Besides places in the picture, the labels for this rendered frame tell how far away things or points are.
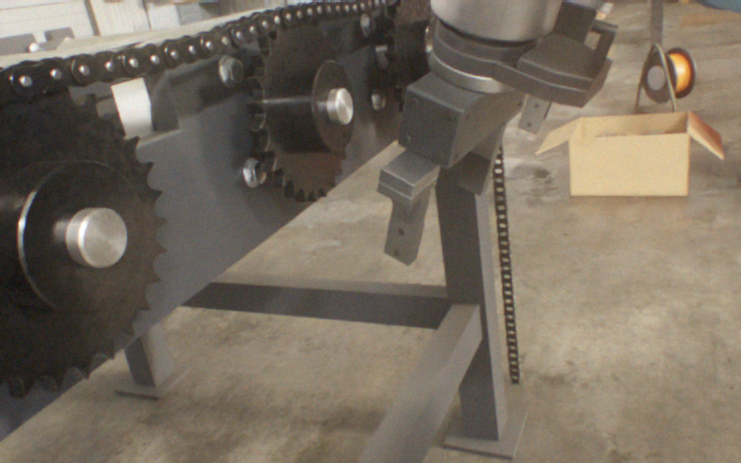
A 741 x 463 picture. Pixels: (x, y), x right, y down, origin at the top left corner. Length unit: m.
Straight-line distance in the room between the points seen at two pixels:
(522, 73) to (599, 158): 2.26
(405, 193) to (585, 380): 1.24
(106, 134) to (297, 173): 0.22
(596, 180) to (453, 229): 1.56
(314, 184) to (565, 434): 1.03
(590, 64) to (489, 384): 0.99
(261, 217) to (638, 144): 2.19
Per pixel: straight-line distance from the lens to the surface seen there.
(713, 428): 1.58
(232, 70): 0.59
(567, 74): 0.47
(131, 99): 0.68
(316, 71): 0.59
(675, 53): 3.98
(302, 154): 0.61
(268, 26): 0.57
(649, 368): 1.73
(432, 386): 1.09
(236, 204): 0.60
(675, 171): 2.73
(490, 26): 0.47
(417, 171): 0.49
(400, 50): 0.83
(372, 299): 1.41
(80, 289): 0.38
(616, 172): 2.74
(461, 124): 0.48
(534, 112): 0.84
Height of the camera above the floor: 0.97
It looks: 22 degrees down
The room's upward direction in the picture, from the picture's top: 9 degrees counter-clockwise
